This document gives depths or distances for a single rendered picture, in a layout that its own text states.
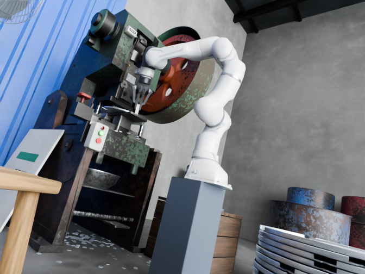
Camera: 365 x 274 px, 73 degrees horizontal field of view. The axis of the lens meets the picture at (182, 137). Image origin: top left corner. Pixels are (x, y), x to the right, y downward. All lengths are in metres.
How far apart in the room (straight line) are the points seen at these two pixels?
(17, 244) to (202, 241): 0.67
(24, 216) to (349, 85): 4.65
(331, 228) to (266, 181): 3.14
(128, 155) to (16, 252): 1.00
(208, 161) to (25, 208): 0.71
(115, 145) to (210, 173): 0.66
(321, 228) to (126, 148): 1.12
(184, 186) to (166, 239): 0.23
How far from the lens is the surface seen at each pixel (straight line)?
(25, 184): 0.58
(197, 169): 1.08
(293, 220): 1.44
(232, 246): 1.64
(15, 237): 0.66
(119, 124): 1.58
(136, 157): 1.59
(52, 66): 2.86
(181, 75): 2.02
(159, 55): 1.41
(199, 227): 1.06
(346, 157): 4.36
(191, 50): 1.39
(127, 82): 1.76
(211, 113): 1.13
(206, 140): 1.13
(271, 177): 4.52
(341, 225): 1.51
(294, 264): 0.41
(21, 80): 2.74
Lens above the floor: 0.36
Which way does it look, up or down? 14 degrees up
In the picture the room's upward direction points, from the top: 14 degrees clockwise
